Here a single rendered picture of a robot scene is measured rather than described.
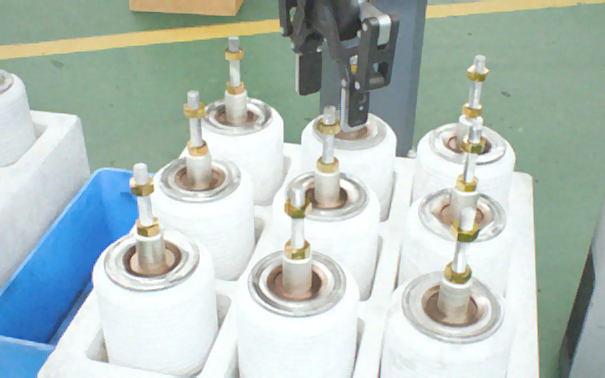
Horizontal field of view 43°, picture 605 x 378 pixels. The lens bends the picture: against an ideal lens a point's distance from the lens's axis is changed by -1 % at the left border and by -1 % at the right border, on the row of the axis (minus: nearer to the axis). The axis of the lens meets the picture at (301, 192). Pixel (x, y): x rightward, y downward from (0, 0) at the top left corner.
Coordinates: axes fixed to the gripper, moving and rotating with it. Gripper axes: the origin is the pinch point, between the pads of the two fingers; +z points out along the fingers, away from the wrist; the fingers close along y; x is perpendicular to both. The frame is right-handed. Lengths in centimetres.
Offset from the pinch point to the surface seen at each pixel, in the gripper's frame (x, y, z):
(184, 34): -24, 93, 35
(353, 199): -1.6, -1.9, 9.8
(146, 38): -16, 95, 35
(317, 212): 2.1, -1.9, 9.8
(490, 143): -18.7, -0.4, 9.8
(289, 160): -5.9, 17.3, 17.8
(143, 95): -7, 72, 35
